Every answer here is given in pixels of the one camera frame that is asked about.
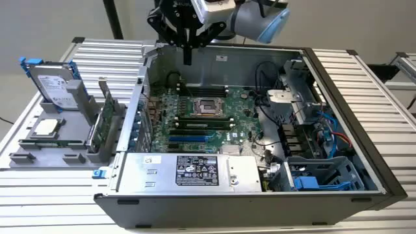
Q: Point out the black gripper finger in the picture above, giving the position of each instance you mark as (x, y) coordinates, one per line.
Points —
(204, 41)
(172, 40)

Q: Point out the green graphics card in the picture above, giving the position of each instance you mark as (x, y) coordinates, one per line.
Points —
(105, 114)

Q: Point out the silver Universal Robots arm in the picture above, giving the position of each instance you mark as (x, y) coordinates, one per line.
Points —
(249, 24)

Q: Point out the black stand pole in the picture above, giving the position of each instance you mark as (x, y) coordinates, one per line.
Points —
(113, 19)

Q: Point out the round coin battery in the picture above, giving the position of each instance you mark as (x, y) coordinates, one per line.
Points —
(244, 95)

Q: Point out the CPU socket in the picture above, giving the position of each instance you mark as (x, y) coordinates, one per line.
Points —
(205, 106)

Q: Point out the green motherboard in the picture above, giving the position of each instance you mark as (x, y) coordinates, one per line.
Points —
(240, 114)

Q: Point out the black expansion slot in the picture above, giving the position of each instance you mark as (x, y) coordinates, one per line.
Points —
(187, 132)

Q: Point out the blue expansion slot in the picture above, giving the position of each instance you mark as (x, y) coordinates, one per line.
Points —
(188, 139)

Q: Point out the hard disk in blue carrier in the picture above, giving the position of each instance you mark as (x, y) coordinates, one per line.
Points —
(52, 85)

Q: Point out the small silver heatsink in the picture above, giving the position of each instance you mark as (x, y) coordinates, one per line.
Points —
(231, 149)

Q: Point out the grey parts rack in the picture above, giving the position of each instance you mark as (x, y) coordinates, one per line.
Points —
(76, 132)

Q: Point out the silver CPU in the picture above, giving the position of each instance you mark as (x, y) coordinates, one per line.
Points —
(45, 126)

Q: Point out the green RAM stick, white label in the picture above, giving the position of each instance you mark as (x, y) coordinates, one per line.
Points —
(48, 143)

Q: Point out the silver power supply unit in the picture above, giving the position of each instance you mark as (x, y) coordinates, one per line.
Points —
(156, 180)

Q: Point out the blue case latch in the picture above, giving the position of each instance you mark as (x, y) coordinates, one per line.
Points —
(97, 174)

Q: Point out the blue drive carrier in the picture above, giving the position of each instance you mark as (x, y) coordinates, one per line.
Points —
(305, 182)

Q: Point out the open grey PC case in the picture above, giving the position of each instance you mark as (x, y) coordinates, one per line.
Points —
(227, 212)

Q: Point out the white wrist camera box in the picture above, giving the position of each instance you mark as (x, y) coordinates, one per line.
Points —
(211, 12)

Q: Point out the metal disk bay bracket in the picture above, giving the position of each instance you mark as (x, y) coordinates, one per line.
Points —
(299, 80)

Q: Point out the black table bracket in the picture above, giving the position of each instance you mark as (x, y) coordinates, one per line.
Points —
(387, 72)

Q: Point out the aluminium frame table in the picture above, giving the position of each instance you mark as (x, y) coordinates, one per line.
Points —
(403, 61)

